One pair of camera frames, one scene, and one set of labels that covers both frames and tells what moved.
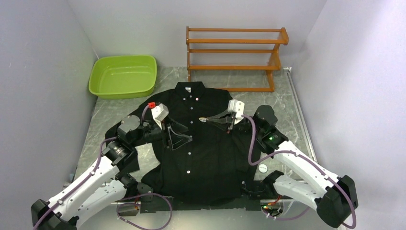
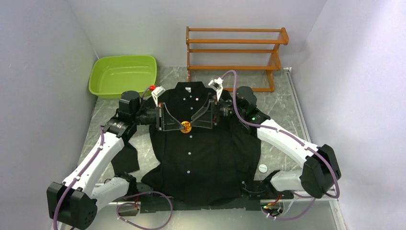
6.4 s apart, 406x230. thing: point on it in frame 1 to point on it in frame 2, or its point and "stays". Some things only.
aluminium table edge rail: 301,113 stays
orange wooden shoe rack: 235,49 stays
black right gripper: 224,117 to 204,118
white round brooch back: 263,168 stays
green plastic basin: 123,76 stays
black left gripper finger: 177,141 to 169,122
